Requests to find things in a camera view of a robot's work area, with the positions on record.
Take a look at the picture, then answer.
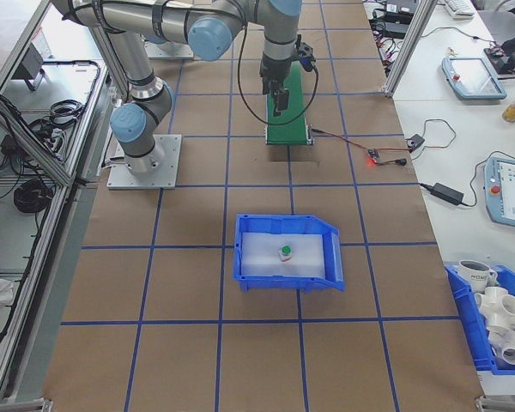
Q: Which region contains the red wire bundle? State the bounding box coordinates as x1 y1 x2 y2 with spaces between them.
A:
375 36 403 70

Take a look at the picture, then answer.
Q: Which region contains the red black conveyor wire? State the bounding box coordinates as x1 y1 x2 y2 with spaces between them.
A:
309 126 370 152

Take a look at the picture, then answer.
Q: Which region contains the black box with white label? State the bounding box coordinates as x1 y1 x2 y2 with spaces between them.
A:
384 0 418 16

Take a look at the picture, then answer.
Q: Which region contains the blue parts bin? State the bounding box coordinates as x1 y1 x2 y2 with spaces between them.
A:
444 264 515 375

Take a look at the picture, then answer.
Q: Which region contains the blue open-front bin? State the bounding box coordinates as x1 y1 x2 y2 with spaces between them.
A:
232 213 347 294

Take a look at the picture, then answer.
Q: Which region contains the grey blue teach pendant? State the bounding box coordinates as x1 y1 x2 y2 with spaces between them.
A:
480 154 515 228
440 55 508 102

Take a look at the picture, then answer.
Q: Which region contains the V-shaped metal bar frame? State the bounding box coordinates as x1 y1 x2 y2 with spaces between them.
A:
0 0 112 404

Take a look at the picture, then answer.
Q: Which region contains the black cable coil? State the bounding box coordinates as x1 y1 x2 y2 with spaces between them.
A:
49 99 87 121
12 178 55 214

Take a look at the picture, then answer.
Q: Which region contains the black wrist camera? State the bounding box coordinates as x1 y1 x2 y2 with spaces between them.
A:
294 40 318 73

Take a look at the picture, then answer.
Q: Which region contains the black power adapter brick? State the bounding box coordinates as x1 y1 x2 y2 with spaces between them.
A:
430 181 465 205
371 19 409 39

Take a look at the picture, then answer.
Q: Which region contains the aluminium profile post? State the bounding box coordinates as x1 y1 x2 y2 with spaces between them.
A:
384 0 433 99

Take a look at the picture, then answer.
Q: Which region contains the white foam pad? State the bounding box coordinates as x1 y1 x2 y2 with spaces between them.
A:
239 231 330 278

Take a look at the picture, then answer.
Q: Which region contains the grey metal box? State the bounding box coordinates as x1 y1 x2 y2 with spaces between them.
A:
10 42 48 91

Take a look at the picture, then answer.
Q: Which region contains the green belt conveyor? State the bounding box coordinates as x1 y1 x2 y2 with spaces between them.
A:
264 64 314 147

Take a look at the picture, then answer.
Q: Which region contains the white keyboard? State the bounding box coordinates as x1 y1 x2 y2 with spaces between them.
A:
444 0 477 21

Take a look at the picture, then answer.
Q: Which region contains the black equipment pile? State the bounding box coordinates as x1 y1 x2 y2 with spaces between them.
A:
484 33 515 82

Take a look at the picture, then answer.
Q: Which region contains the white printed mug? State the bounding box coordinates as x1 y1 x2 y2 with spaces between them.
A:
457 258 498 288

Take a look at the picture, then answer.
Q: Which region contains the white PVC pipe fitting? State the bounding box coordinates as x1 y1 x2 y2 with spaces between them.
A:
473 285 515 328
487 324 515 368

